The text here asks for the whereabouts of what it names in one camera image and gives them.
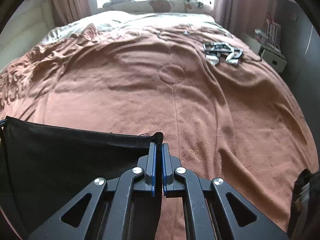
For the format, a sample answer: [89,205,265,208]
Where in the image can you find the black garment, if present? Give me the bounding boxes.
[1,116,163,239]

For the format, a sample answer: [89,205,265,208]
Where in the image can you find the brown bed blanket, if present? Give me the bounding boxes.
[1,15,318,230]

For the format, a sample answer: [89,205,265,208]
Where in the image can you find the grey patterned small garment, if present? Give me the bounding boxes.
[203,42,243,66]

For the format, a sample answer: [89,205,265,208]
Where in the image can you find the white bedside cabinet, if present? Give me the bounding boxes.
[254,29,287,74]

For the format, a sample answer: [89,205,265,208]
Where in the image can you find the floral pillow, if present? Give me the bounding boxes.
[103,0,214,15]

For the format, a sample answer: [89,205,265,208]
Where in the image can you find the pink right curtain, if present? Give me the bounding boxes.
[213,0,271,36]

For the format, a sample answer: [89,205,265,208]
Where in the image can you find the pink curtain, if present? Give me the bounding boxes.
[213,0,271,36]
[50,0,91,26]

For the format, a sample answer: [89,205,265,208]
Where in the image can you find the white padded headboard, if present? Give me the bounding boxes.
[1,2,55,69]

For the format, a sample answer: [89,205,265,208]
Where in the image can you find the pink left curtain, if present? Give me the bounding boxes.
[50,0,91,26]

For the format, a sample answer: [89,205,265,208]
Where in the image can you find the black cable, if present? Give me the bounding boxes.
[0,127,28,240]

